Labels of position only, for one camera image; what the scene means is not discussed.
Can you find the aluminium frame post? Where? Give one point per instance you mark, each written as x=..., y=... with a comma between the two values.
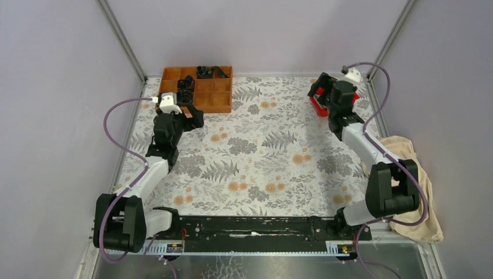
x=401, y=20
x=122, y=40

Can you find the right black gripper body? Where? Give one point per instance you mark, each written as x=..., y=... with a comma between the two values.
x=325, y=82

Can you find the red plastic bin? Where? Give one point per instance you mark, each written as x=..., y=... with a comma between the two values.
x=321, y=111

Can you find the aluminium frame post left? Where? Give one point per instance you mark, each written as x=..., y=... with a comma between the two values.
x=122, y=40

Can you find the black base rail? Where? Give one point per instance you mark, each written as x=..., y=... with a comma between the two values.
x=258, y=235

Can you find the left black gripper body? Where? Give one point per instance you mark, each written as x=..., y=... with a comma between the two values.
x=182, y=124

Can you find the orange compartment tray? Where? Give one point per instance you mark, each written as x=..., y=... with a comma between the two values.
x=208, y=88

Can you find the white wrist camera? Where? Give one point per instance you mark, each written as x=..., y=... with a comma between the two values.
x=167, y=103
x=351, y=75

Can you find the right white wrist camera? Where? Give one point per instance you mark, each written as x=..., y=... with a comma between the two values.
x=351, y=75

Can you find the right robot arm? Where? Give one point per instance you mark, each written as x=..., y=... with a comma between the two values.
x=392, y=185

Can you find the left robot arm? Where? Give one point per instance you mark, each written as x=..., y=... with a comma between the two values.
x=121, y=223

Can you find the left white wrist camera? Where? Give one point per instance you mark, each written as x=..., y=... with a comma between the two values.
x=167, y=103

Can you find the floral patterned mat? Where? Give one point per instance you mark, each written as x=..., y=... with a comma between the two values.
x=272, y=155

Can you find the aluminium frame post right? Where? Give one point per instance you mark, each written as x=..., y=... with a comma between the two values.
x=401, y=20

